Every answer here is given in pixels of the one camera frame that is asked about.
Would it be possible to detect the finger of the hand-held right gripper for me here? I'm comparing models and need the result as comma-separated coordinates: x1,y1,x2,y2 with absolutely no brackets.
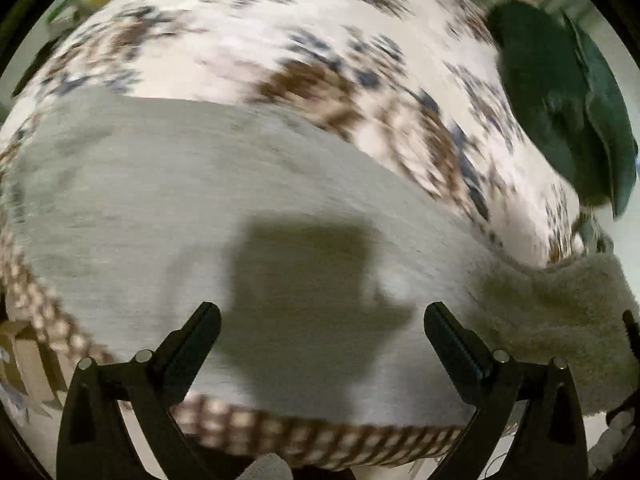
621,309,640,357

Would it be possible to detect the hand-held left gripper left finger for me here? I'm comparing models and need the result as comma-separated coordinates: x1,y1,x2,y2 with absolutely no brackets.
56,301,242,480

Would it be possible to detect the grey towel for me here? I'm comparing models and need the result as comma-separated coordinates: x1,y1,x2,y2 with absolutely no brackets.
0,85,640,427

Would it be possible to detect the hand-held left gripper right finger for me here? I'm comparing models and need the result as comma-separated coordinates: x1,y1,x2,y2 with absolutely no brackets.
423,301,591,480

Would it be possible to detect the cardboard box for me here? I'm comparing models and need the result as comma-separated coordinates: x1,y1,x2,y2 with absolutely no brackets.
0,319,68,413

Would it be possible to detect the dark green cloth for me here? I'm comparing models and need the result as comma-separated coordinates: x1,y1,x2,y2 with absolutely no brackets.
487,0,640,220

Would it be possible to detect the brown and blue printed bedsheet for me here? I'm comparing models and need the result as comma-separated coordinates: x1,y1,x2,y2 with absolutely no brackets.
0,0,590,471

